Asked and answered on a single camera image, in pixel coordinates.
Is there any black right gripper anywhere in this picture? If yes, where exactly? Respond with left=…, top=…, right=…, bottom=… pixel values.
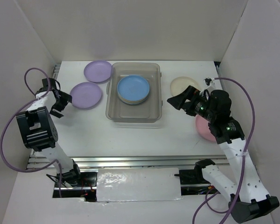
left=167, top=84, right=216, bottom=121

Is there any cream plastic plate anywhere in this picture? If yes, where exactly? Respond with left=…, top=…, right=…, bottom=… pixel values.
left=170, top=77, right=201, bottom=97

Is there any purple plate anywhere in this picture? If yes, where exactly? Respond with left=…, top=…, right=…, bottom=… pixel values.
left=84, top=60, right=112, bottom=83
left=70, top=82, right=102, bottom=109

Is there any blue plastic plate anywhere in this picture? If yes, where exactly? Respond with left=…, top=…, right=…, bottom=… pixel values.
left=117, top=75, right=150, bottom=101

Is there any yellow plastic plate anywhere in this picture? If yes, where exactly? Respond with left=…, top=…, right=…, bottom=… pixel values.
left=119, top=97, right=147, bottom=105

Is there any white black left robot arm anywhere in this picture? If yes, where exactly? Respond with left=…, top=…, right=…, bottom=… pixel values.
left=16, top=78, right=83, bottom=187

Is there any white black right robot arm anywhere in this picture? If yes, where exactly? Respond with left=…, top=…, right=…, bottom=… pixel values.
left=167, top=86, right=280, bottom=224

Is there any clear plastic bin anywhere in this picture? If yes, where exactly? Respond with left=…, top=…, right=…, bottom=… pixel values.
left=106, top=62, right=162, bottom=123

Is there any pink plastic plate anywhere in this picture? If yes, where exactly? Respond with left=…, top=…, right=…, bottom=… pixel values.
left=195, top=115, right=216, bottom=142

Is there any white glossy cover panel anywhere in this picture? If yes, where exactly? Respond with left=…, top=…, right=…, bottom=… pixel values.
left=96, top=168, right=182, bottom=202

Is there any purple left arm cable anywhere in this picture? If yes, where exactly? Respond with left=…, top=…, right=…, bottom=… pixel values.
left=0, top=68, right=63, bottom=199

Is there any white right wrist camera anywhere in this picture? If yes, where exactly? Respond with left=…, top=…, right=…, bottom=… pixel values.
left=200, top=78, right=216, bottom=96

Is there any aluminium rail frame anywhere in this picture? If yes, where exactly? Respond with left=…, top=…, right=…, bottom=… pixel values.
left=25, top=61, right=251, bottom=199

